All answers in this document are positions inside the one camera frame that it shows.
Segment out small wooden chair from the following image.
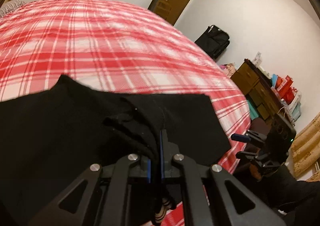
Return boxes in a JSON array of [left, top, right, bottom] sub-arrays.
[[153, 0, 171, 19]]

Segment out red gift bags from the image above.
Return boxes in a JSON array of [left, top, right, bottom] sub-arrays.
[[271, 74, 299, 105]]

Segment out left beige curtain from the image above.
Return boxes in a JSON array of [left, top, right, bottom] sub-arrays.
[[291, 113, 319, 178]]

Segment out black pants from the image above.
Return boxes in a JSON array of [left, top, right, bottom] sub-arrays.
[[1, 75, 231, 225]]

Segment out striped grey pillow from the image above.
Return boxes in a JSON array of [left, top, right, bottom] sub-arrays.
[[0, 0, 25, 18]]

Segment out pile of pink clothes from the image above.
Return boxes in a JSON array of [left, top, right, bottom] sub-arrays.
[[220, 63, 236, 78]]

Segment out brown wooden dresser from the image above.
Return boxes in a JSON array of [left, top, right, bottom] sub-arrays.
[[231, 59, 287, 124]]

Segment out black folded stroller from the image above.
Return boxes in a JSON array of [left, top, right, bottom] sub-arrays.
[[195, 25, 230, 60]]

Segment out red plaid bed sheet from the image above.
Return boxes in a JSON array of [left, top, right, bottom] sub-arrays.
[[0, 0, 252, 226]]

